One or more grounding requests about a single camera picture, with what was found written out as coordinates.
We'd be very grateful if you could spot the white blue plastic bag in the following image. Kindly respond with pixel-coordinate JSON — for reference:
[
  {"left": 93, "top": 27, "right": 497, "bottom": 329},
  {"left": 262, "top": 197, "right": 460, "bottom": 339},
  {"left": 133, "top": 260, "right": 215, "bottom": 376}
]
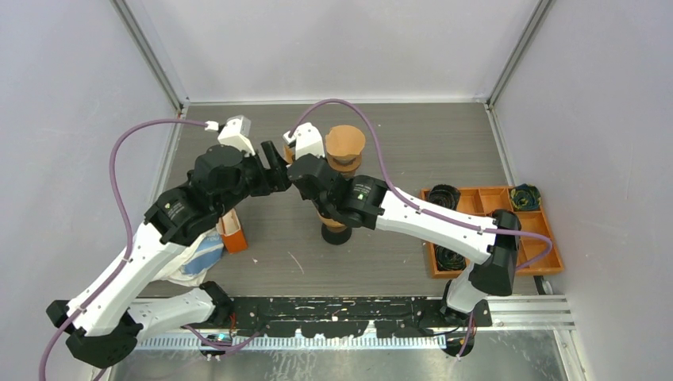
[{"left": 154, "top": 229, "right": 224, "bottom": 287}]

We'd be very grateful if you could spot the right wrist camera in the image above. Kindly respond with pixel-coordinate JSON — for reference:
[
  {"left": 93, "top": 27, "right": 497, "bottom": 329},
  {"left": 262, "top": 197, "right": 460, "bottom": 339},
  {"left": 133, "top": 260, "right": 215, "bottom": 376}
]
[{"left": 283, "top": 122, "right": 325, "bottom": 160}]

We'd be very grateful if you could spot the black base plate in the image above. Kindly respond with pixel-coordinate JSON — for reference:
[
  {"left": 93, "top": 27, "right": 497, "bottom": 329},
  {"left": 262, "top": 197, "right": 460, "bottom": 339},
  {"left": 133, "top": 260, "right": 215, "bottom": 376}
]
[{"left": 189, "top": 296, "right": 467, "bottom": 338}]

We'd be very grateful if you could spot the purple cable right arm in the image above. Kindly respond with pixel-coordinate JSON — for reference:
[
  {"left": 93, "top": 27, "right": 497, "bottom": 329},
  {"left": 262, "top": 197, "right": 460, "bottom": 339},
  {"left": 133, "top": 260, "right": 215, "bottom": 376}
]
[{"left": 286, "top": 99, "right": 554, "bottom": 360}]

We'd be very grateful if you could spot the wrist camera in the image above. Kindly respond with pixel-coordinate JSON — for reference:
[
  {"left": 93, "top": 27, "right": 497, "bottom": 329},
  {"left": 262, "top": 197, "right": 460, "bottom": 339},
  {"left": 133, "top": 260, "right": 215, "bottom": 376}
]
[
  {"left": 205, "top": 115, "right": 256, "bottom": 157},
  {"left": 283, "top": 122, "right": 325, "bottom": 160}
]

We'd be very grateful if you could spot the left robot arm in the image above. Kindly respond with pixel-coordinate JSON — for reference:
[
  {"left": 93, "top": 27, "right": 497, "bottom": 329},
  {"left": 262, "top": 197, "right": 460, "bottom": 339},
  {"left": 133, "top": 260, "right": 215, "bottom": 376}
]
[{"left": 47, "top": 141, "right": 290, "bottom": 368}]

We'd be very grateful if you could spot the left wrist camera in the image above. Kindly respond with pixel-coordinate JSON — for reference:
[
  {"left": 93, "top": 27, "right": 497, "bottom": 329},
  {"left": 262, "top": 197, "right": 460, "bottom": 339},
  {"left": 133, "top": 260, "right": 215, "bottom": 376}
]
[{"left": 205, "top": 115, "right": 256, "bottom": 157}]

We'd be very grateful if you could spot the brown paper coffee filter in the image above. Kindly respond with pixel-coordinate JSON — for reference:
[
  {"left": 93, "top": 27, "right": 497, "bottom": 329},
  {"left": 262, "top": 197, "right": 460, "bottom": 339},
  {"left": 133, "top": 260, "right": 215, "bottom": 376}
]
[{"left": 325, "top": 125, "right": 366, "bottom": 160}]

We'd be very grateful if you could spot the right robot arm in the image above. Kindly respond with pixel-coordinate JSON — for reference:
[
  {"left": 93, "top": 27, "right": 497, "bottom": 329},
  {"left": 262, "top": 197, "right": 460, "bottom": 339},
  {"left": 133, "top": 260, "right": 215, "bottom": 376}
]
[{"left": 287, "top": 155, "right": 521, "bottom": 326}]

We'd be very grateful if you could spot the orange coffee filter box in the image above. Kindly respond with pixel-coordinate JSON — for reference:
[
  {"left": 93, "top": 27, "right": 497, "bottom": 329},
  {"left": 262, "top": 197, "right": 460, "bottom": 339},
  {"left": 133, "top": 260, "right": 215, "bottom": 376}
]
[{"left": 216, "top": 210, "right": 248, "bottom": 254}]

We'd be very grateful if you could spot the blue yellow rolled coil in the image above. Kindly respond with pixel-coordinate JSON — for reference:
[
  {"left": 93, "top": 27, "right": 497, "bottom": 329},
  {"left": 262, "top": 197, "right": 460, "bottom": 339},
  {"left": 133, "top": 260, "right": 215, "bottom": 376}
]
[{"left": 509, "top": 183, "right": 541, "bottom": 212}]

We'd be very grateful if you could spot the dark rolled coil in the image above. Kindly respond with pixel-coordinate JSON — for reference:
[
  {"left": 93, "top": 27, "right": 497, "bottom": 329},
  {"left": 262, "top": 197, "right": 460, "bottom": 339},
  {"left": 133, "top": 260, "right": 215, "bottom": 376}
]
[
  {"left": 434, "top": 246, "right": 467, "bottom": 271},
  {"left": 426, "top": 184, "right": 461, "bottom": 210}
]

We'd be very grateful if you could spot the red black carafe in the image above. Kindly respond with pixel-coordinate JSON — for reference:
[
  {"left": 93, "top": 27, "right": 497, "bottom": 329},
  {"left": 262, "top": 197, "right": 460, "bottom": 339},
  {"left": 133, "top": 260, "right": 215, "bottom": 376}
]
[{"left": 321, "top": 225, "right": 352, "bottom": 245}]

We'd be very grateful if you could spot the dark rolled coil back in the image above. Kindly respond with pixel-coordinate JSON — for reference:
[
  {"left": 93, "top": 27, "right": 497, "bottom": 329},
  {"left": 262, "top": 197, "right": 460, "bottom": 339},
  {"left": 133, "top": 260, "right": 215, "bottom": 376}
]
[{"left": 426, "top": 184, "right": 461, "bottom": 210}]

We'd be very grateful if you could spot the dark rolled coil front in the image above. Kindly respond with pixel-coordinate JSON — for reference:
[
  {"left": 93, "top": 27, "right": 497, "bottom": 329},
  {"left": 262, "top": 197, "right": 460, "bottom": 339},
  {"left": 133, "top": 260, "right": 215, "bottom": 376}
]
[{"left": 434, "top": 246, "right": 467, "bottom": 271}]

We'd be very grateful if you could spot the orange compartment tray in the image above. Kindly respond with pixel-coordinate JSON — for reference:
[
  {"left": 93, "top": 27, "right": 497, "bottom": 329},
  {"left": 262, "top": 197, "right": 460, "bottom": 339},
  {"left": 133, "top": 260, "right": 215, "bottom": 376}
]
[{"left": 420, "top": 186, "right": 564, "bottom": 279}]

